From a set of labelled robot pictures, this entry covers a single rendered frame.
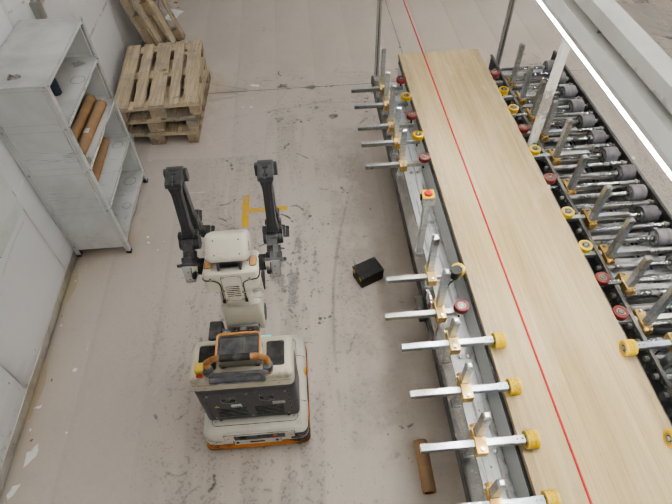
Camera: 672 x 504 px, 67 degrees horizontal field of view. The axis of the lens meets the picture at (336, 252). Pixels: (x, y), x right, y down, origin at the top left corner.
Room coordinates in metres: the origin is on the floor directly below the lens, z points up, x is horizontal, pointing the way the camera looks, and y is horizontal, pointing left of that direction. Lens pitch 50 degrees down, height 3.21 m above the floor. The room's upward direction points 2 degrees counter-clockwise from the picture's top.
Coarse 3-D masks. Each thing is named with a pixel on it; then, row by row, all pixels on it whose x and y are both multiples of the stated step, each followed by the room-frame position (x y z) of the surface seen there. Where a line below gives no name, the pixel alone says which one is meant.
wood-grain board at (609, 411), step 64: (448, 64) 3.98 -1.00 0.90; (448, 128) 3.09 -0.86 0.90; (512, 128) 3.07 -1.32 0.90; (448, 192) 2.41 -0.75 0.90; (512, 192) 2.40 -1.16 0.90; (512, 256) 1.86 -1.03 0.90; (576, 256) 1.85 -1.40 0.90; (512, 320) 1.43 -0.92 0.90; (576, 320) 1.42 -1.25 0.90; (576, 384) 1.06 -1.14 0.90; (640, 384) 1.05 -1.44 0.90; (576, 448) 0.76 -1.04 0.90; (640, 448) 0.75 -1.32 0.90
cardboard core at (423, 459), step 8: (416, 440) 1.11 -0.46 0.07; (424, 440) 1.11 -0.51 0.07; (416, 448) 1.06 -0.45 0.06; (416, 456) 1.02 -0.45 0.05; (424, 456) 1.01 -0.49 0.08; (424, 464) 0.96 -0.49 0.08; (424, 472) 0.92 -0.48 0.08; (432, 472) 0.92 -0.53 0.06; (424, 480) 0.87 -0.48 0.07; (432, 480) 0.87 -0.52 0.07; (424, 488) 0.83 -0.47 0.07; (432, 488) 0.83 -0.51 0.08
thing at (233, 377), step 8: (264, 368) 1.19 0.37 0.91; (272, 368) 1.20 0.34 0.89; (208, 376) 1.16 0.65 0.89; (216, 376) 1.16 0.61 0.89; (224, 376) 1.17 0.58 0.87; (232, 376) 1.13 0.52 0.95; (240, 376) 1.13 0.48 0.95; (248, 376) 1.13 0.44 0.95; (256, 376) 1.13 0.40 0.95; (264, 376) 1.18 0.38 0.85; (216, 384) 1.15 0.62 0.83
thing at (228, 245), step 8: (216, 232) 1.68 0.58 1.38; (224, 232) 1.68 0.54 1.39; (232, 232) 1.67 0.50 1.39; (240, 232) 1.67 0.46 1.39; (248, 232) 1.73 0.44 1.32; (208, 240) 1.64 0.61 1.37; (216, 240) 1.64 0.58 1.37; (224, 240) 1.64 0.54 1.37; (232, 240) 1.64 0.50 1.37; (240, 240) 1.64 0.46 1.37; (248, 240) 1.67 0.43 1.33; (208, 248) 1.61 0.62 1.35; (216, 248) 1.61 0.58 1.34; (224, 248) 1.61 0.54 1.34; (232, 248) 1.61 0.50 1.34; (240, 248) 1.61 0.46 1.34; (248, 248) 1.65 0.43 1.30; (208, 256) 1.59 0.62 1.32; (216, 256) 1.58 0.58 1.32; (224, 256) 1.58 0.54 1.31; (232, 256) 1.58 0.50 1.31; (240, 256) 1.58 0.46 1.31; (248, 256) 1.60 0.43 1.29
